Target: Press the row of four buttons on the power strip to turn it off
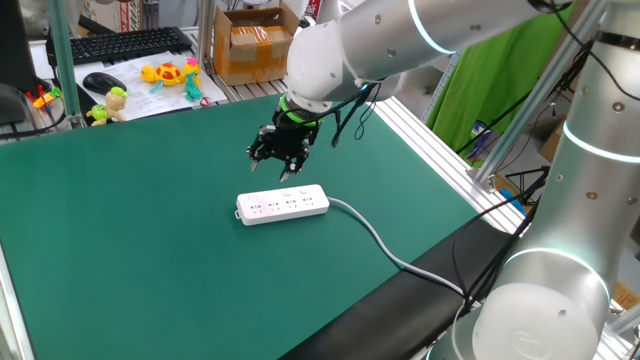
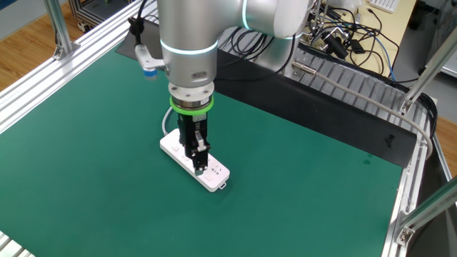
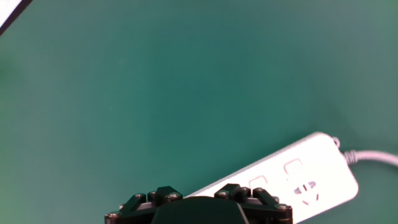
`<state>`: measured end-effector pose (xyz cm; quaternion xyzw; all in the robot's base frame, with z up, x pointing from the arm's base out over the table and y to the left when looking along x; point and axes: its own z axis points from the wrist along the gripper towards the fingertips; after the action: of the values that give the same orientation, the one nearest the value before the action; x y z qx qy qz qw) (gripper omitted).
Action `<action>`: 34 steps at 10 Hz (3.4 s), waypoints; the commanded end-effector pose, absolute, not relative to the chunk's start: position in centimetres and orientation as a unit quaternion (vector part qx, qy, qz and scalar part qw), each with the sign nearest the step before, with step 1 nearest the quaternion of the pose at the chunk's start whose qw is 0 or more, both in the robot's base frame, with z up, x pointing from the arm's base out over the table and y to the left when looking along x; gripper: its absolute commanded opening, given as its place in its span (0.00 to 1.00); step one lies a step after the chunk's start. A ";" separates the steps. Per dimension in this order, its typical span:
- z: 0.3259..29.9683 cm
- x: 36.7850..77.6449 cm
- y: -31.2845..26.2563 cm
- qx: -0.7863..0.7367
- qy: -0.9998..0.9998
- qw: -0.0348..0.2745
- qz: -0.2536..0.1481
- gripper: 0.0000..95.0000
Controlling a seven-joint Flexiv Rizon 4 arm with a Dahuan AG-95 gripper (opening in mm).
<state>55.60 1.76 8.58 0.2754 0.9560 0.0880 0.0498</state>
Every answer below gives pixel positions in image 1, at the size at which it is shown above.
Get doll toy with green cap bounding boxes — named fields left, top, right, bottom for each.
left=85, top=86, right=129, bottom=127

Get white printed paper sheets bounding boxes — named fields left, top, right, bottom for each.
left=73, top=51, right=229, bottom=122

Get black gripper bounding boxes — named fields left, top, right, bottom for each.
left=245, top=112, right=321, bottom=182

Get taped cardboard box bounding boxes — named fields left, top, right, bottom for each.
left=212, top=3, right=301, bottom=87

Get black rubber strip mat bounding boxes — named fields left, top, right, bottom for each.
left=279, top=215, right=516, bottom=360

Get white power strip cord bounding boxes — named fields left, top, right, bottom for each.
left=326, top=196, right=481, bottom=306

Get black robot base cable bundle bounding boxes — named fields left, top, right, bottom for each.
left=451, top=172, right=549, bottom=316

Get pink-haired green doll toy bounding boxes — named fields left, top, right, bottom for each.
left=182, top=56, right=205, bottom=103

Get black computer keyboard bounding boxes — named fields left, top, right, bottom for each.
left=45, top=26, right=194, bottom=67

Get green table mat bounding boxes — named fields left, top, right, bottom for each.
left=0, top=91, right=484, bottom=360

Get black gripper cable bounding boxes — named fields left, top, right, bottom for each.
left=272, top=82, right=384, bottom=149

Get black monitor cable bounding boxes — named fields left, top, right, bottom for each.
left=0, top=107, right=69, bottom=141

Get black tripod stand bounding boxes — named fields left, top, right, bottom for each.
left=504, top=164, right=551, bottom=201

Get bright green cloth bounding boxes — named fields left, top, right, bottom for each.
left=425, top=9, right=576, bottom=156

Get aluminium profile side rail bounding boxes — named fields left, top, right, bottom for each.
left=374, top=97, right=526, bottom=236
left=0, top=239, right=36, bottom=360

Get black computer monitor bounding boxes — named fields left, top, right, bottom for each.
left=0, top=0, right=54, bottom=126

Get open brown storage carton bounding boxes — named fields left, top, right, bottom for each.
left=539, top=119, right=569, bottom=161

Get aluminium frame post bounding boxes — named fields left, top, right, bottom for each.
left=197, top=0, right=216, bottom=76
left=467, top=29, right=596, bottom=194
left=47, top=0, right=86, bottom=130

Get black computer mouse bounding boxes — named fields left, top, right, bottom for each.
left=82, top=71, right=128, bottom=96

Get white four-socket power strip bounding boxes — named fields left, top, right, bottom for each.
left=233, top=183, right=331, bottom=227

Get red yellow plastic toy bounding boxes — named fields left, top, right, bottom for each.
left=25, top=84, right=64, bottom=111

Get yellow red turtle toy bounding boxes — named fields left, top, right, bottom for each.
left=139, top=62, right=187, bottom=95

